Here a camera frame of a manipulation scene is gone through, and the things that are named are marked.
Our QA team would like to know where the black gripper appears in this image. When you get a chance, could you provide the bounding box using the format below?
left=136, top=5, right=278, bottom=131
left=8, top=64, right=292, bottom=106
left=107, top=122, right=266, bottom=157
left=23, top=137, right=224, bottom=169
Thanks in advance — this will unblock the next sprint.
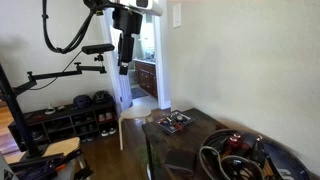
left=112, top=8, right=144, bottom=76

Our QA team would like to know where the square blue white tray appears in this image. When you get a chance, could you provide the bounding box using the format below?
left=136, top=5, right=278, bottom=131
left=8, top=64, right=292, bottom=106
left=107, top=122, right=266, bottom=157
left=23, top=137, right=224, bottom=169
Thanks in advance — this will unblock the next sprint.
left=155, top=109, right=196, bottom=135

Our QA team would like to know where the small white object on shelf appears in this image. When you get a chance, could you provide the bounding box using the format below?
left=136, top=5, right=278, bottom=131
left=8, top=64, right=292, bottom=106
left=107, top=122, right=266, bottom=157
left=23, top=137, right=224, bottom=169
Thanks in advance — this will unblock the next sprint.
left=44, top=103, right=56, bottom=116

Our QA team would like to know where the red object in round tray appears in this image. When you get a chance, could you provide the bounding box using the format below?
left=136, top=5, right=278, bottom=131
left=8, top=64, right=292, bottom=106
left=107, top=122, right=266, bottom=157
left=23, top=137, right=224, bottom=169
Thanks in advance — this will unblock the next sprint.
left=227, top=133, right=244, bottom=149

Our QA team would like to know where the black item in round tray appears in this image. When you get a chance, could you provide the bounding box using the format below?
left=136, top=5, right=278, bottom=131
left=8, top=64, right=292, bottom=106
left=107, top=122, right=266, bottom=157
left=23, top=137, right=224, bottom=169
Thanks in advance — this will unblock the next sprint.
left=249, top=134, right=268, bottom=165

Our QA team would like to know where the round dark blue tray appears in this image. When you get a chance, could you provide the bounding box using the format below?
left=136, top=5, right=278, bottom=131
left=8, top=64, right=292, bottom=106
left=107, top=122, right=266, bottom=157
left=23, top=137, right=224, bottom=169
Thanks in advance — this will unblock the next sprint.
left=199, top=128, right=312, bottom=180

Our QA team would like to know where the dark wooden kitchen cabinet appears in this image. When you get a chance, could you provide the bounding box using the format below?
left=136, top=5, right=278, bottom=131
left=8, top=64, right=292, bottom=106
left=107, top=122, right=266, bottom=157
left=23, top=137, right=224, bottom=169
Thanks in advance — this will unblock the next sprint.
left=134, top=59, right=158, bottom=99

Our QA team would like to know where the white door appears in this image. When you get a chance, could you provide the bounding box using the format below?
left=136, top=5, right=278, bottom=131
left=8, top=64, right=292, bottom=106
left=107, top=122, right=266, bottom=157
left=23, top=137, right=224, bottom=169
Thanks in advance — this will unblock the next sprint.
left=101, top=8, right=135, bottom=114

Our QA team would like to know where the blue floor mat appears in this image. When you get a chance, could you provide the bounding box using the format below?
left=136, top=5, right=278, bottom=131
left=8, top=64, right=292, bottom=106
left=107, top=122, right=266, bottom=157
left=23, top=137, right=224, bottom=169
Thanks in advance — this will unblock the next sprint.
left=130, top=87, right=150, bottom=100

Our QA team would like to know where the black bike helmet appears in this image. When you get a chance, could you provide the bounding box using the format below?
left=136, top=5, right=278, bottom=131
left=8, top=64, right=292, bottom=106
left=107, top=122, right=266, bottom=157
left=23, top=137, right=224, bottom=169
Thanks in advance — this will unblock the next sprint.
left=92, top=89, right=113, bottom=105

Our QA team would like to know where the dark blue bike helmet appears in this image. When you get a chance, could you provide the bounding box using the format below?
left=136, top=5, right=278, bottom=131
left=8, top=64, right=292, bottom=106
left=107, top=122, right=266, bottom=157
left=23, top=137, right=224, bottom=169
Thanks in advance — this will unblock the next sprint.
left=72, top=94, right=93, bottom=110

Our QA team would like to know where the silver key bunch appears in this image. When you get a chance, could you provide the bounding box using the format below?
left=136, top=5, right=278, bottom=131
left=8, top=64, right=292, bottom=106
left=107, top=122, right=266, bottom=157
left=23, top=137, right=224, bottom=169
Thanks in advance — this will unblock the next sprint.
left=159, top=114, right=178, bottom=129

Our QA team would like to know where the orange key tool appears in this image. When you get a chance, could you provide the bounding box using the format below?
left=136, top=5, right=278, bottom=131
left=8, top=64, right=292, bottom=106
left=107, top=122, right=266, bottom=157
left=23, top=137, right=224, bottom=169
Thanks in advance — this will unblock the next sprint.
left=173, top=123, right=186, bottom=133

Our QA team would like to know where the dark shoe shelf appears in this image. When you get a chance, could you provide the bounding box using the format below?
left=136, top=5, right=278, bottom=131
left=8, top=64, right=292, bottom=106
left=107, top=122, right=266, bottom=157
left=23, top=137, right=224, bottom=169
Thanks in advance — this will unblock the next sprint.
left=8, top=100, right=118, bottom=152

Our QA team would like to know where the dark wooden console table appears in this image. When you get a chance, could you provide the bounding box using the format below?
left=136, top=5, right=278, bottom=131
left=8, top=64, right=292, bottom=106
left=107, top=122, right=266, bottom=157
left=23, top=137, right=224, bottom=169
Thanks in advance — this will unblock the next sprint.
left=141, top=107, right=314, bottom=180

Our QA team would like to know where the dark brown wallet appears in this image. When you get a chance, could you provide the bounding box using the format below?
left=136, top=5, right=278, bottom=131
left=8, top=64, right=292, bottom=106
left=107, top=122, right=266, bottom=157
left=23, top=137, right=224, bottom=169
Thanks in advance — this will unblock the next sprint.
left=163, top=148, right=198, bottom=175

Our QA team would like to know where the black clamp gear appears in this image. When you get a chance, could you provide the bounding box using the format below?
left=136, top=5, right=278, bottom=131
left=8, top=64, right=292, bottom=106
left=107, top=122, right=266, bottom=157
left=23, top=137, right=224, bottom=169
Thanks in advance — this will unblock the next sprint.
left=9, top=148, right=95, bottom=180

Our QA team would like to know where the black stereo camera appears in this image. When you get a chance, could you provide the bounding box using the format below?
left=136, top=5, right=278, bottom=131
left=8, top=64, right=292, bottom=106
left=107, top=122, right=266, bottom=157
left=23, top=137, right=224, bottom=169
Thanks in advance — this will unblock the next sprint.
left=81, top=43, right=115, bottom=56

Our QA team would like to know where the white door frame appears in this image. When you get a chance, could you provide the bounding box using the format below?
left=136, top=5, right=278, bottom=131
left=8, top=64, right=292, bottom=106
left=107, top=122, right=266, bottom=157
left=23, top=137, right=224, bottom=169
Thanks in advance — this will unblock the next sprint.
left=152, top=13, right=172, bottom=111

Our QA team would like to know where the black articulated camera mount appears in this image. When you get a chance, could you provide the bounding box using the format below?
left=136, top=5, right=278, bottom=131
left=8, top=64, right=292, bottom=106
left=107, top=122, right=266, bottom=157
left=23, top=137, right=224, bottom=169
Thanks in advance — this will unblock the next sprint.
left=26, top=53, right=108, bottom=88

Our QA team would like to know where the thin black camera cable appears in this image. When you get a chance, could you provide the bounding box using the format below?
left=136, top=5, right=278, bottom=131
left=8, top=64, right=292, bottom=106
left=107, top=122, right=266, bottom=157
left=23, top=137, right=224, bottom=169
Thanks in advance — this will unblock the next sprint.
left=28, top=49, right=84, bottom=92

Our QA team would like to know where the white wall switch plate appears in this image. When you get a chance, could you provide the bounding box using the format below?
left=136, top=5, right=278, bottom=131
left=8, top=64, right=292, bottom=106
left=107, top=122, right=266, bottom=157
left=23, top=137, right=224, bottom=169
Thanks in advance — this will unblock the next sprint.
left=172, top=2, right=183, bottom=29

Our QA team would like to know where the thick black robot hose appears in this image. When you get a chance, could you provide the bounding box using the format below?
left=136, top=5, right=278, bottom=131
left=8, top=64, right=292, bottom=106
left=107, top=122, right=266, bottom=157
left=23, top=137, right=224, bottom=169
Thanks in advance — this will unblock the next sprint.
left=41, top=0, right=98, bottom=55

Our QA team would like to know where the grey coiled strap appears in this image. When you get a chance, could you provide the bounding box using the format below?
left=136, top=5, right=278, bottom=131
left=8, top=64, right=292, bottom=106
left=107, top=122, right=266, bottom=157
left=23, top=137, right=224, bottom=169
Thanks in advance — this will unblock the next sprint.
left=198, top=129, right=266, bottom=180

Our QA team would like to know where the black mount pole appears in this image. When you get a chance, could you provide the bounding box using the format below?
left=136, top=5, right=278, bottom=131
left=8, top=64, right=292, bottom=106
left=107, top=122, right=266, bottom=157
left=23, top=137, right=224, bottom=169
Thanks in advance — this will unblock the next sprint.
left=0, top=63, right=49, bottom=159

